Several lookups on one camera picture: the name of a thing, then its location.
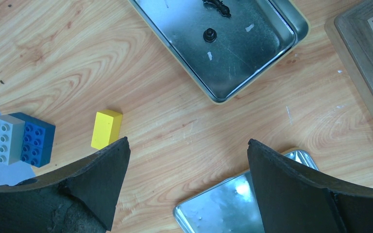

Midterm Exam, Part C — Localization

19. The grey lego brick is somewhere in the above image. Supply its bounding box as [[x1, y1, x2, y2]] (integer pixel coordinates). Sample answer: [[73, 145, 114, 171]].
[[0, 115, 25, 166]]

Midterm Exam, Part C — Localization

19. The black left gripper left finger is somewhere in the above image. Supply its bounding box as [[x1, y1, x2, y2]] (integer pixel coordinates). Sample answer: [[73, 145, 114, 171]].
[[0, 137, 131, 233]]

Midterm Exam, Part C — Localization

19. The silver tin lid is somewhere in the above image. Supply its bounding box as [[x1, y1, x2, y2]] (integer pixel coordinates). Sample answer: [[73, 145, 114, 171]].
[[173, 150, 318, 233]]

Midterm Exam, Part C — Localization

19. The black pawn in tin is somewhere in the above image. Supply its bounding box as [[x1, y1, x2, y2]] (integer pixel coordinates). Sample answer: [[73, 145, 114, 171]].
[[203, 28, 217, 43]]

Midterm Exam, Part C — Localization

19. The blue lego brick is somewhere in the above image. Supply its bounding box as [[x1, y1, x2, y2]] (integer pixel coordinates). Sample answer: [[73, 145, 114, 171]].
[[10, 112, 56, 167]]

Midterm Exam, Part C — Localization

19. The small yellow block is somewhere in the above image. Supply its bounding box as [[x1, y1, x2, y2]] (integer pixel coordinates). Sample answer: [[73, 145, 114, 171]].
[[91, 109, 123, 150]]

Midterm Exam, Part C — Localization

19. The wooden chess board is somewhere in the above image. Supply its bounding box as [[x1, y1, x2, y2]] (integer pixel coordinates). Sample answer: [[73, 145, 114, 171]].
[[324, 0, 373, 117]]

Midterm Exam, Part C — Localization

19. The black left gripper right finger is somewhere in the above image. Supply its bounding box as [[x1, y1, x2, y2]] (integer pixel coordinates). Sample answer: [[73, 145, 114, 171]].
[[247, 139, 373, 233]]

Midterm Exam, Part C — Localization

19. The silver metal tin box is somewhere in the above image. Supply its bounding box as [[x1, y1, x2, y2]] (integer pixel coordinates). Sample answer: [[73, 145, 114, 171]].
[[131, 0, 309, 103]]

